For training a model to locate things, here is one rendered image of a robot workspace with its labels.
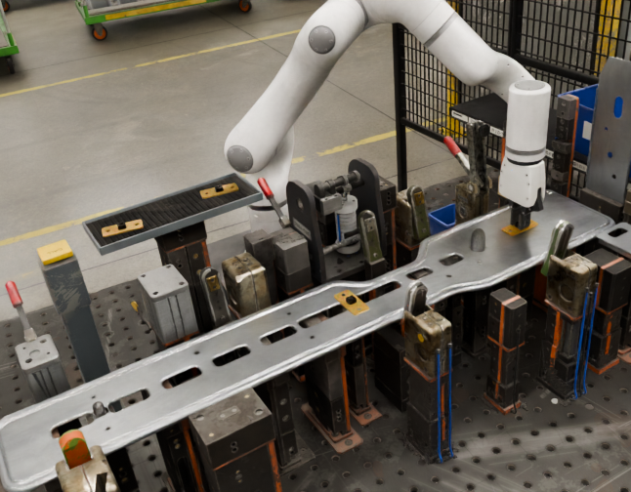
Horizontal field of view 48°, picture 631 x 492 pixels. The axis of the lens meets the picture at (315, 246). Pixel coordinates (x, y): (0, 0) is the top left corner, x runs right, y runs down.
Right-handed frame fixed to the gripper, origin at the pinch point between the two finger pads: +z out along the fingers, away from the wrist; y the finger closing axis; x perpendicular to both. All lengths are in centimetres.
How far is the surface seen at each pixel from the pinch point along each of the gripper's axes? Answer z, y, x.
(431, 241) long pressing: 3.1, -8.5, -19.1
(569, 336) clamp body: 15.8, 23.5, -7.5
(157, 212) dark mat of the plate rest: -13, -35, -73
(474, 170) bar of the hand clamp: -7.5, -14.0, -1.8
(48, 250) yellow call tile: -13, -34, -97
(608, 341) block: 24.4, 22.9, 6.2
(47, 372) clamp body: 0, -12, -105
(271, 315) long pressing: 3, -6, -62
